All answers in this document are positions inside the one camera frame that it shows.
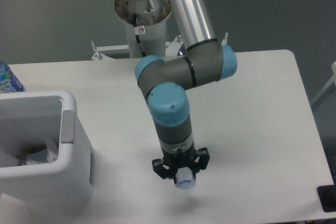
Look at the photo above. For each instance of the blue labelled water bottle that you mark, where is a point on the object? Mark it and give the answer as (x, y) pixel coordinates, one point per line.
(9, 82)

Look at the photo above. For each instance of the white levelling foot bracket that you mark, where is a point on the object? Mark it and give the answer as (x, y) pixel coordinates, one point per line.
(225, 39)

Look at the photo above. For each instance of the clear plastic bottle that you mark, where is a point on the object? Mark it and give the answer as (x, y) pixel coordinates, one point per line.
(185, 178)

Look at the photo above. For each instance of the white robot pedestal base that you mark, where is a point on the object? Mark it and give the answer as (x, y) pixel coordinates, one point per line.
(147, 32)

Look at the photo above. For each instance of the white tissue wrapper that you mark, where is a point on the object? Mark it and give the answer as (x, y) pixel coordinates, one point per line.
(43, 154)

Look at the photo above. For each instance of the white frame at right edge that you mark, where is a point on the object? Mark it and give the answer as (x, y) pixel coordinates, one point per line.
(327, 89)

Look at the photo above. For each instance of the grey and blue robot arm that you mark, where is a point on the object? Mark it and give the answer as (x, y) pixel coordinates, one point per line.
(164, 83)

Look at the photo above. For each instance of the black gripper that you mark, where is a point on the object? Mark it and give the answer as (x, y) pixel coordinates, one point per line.
(194, 160)

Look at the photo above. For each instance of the black clamp at table edge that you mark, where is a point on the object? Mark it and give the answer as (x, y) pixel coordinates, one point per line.
(327, 197)

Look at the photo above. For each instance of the white plastic trash can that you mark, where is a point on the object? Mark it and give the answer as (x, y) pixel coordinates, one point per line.
(27, 119)

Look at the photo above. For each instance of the blue snack packet in bin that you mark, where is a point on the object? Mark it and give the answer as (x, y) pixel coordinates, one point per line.
(31, 150)

